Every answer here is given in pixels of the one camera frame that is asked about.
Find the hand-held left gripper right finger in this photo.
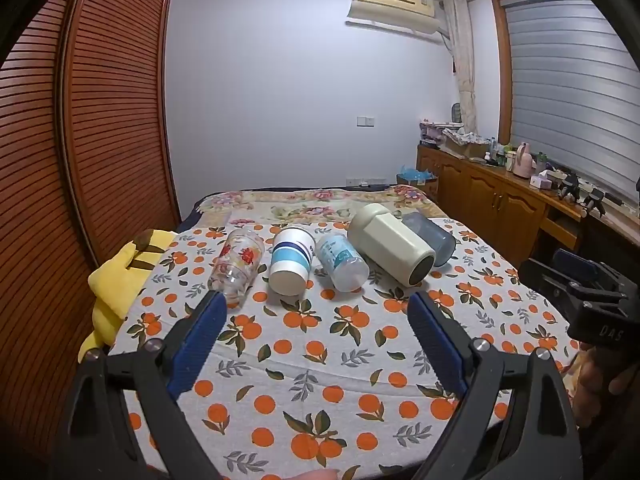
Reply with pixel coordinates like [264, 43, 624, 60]
[407, 290, 583, 480]

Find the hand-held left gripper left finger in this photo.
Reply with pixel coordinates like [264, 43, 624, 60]
[52, 290, 231, 480]

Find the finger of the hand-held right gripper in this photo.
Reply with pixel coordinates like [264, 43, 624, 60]
[552, 248, 602, 287]
[518, 258, 583, 307]

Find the clear floral glass cup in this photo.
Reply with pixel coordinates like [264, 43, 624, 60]
[207, 228, 266, 310]

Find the translucent blue-grey cup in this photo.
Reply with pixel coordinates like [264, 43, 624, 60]
[401, 211, 457, 268]

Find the large cream cup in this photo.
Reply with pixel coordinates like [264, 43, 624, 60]
[347, 203, 437, 286]

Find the white blue-striped cup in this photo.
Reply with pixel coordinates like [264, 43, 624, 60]
[268, 226, 317, 297]

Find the clear plastic cup blue print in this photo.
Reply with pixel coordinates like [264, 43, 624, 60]
[315, 234, 371, 293]

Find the person's right hand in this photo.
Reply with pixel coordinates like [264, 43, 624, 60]
[572, 342, 640, 428]

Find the person's left hand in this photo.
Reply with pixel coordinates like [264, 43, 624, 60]
[287, 467, 343, 480]

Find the black mini tripod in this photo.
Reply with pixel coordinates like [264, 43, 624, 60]
[582, 185, 608, 217]
[557, 172, 583, 200]

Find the wooden cabinet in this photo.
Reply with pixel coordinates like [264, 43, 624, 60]
[416, 145, 640, 263]

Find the yellow plush toy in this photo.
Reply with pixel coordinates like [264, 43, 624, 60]
[79, 228, 178, 363]

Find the pink kettle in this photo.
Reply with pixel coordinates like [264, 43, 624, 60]
[514, 142, 534, 179]

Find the orange fruit print blanket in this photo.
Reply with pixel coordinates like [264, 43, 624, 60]
[107, 217, 586, 480]

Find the cardboard box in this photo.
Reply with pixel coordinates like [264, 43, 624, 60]
[440, 130, 493, 160]

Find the blue plastic bag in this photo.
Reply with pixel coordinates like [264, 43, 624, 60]
[397, 165, 438, 184]

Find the floral quilt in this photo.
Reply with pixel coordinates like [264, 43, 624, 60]
[192, 185, 438, 226]

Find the grey window blind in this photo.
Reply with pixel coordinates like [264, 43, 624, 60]
[502, 0, 640, 201]

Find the pink floral storage box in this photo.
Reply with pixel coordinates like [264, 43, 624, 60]
[419, 119, 466, 150]

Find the cream curtain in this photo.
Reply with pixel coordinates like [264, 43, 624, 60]
[442, 0, 480, 136]

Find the wooden louvred wardrobe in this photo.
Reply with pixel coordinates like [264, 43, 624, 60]
[0, 0, 182, 461]

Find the wall air conditioner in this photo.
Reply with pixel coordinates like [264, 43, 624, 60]
[346, 0, 450, 36]

